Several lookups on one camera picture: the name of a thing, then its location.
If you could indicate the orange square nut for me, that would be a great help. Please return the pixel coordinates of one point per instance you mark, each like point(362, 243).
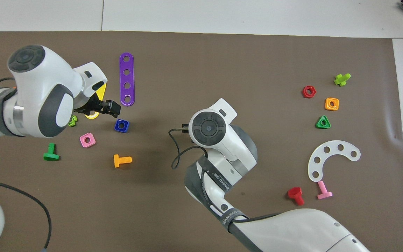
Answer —
point(327, 107)

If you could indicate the red plastic bolt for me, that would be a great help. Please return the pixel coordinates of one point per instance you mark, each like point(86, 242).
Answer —
point(296, 195)

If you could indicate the pink square nut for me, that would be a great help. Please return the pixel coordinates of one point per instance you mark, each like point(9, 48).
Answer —
point(83, 143)

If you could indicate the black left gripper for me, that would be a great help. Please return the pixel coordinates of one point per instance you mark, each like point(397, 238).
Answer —
point(91, 105)

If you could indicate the green plastic bolt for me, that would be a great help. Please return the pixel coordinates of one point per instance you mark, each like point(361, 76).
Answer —
point(51, 154)

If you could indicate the green triangle nut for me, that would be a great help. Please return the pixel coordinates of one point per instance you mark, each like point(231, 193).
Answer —
point(318, 125)

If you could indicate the purple four-hole plate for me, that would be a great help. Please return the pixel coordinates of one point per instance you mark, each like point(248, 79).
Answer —
point(127, 78)

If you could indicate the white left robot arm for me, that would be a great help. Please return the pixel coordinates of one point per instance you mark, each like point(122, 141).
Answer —
point(44, 94)

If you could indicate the white curved hole plate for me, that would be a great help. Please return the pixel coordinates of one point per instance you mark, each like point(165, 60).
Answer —
point(311, 164)

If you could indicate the brown table mat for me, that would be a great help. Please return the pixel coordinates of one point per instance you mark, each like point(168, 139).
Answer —
point(201, 70)

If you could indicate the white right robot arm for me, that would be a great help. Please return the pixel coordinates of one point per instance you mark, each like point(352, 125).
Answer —
point(222, 147)

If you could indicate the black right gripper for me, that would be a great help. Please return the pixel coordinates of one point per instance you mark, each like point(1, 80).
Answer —
point(186, 128)

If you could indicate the lime cross nut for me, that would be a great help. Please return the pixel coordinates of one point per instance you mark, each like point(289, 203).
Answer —
point(72, 121)

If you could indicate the pink plastic bolt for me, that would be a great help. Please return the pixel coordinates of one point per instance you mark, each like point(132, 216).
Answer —
point(324, 190)

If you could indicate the blue square nut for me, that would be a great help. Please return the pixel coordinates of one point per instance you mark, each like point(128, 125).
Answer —
point(118, 129)

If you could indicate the orange plastic bolt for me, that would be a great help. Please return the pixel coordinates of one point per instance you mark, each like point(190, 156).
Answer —
point(122, 160)

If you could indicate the yellow three-hole plate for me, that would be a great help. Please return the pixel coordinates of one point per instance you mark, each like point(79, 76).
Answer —
point(101, 91)

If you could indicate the lime cross-head bolt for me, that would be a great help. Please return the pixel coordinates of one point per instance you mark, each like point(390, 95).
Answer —
point(341, 79)

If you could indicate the red hex nut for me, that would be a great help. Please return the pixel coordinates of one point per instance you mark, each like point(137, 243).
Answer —
point(304, 94)

